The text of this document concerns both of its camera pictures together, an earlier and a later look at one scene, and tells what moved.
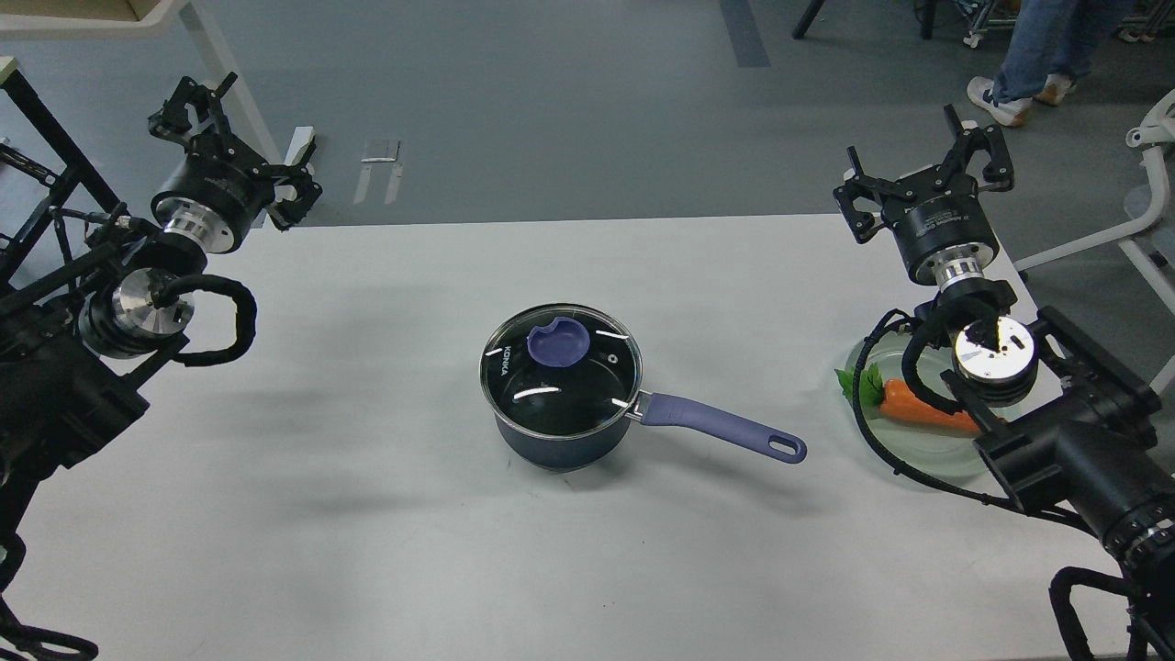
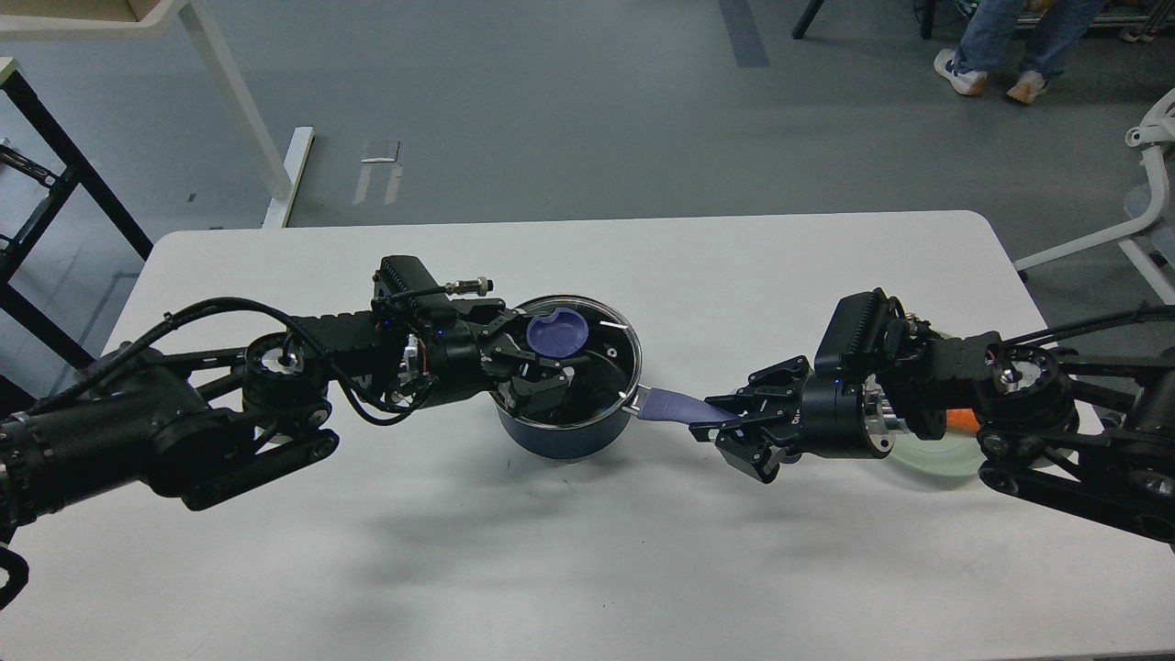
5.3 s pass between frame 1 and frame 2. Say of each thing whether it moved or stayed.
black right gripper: moved
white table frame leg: stayed
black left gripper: moved
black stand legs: stayed
